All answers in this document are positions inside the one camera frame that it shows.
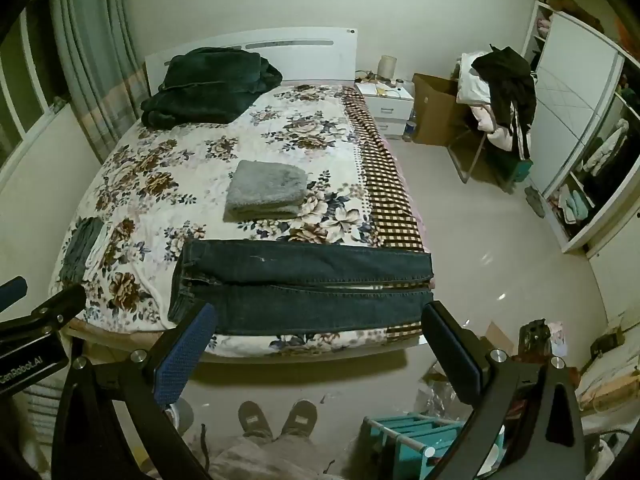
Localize dark blue denim pants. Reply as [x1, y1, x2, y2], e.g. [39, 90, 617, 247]
[167, 239, 435, 336]

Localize folded grey garment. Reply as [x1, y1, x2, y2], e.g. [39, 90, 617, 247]
[59, 216, 105, 286]

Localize person's slipper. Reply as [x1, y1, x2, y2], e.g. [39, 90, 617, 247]
[237, 400, 273, 441]
[281, 399, 319, 438]

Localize brown cardboard box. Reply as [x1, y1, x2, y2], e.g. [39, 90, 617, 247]
[411, 73, 468, 146]

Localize bed with floral cover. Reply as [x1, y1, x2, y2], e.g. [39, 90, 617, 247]
[65, 26, 426, 366]

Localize folded grey towel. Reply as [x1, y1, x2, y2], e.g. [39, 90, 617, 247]
[222, 160, 309, 222]

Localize grey round container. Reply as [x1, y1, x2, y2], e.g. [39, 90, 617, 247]
[170, 397, 196, 436]

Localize person's legs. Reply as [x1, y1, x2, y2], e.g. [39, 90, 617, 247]
[207, 435, 351, 480]

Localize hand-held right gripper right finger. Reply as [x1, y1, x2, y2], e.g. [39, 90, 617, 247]
[421, 300, 586, 480]

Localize white wardrobe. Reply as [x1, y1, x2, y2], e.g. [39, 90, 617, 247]
[520, 0, 640, 256]

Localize small white cloth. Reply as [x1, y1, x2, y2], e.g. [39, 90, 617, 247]
[85, 222, 111, 273]

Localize black garment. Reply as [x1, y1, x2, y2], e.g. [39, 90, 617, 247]
[472, 46, 537, 161]

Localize person's right slipper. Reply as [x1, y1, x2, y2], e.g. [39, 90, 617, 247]
[281, 399, 319, 438]

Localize flat cardboard piece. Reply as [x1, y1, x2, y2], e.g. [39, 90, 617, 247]
[480, 322, 516, 356]

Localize clear plastic wrap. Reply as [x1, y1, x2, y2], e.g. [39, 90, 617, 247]
[415, 365, 471, 418]

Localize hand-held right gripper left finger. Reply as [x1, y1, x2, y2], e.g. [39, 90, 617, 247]
[51, 301, 219, 480]

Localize dark slipper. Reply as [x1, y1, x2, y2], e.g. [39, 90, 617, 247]
[525, 186, 547, 219]

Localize brown checkered bed sheet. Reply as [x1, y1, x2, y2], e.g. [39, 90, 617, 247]
[342, 85, 435, 346]

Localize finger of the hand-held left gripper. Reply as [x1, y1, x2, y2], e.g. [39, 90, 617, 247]
[0, 276, 28, 313]
[0, 284, 87, 336]

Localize grey green curtain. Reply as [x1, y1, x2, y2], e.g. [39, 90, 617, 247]
[47, 0, 151, 163]

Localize dark green plush blanket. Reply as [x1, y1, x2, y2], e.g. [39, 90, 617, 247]
[140, 47, 284, 127]

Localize dark bag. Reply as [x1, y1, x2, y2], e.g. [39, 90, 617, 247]
[517, 319, 551, 361]

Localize white nightstand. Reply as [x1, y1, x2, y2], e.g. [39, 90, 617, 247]
[355, 80, 416, 138]

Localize white garment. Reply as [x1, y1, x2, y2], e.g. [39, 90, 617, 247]
[456, 52, 493, 106]

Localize person's left slipper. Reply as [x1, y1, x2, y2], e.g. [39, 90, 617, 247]
[237, 400, 273, 441]

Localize teal storage rack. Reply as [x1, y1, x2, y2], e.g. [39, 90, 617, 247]
[362, 412, 506, 480]

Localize pink garment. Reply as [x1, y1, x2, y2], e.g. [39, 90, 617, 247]
[475, 107, 516, 153]

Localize window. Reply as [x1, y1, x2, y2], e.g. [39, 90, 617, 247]
[0, 25, 68, 161]

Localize metal frame chair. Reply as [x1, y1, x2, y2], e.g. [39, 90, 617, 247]
[447, 52, 533, 193]

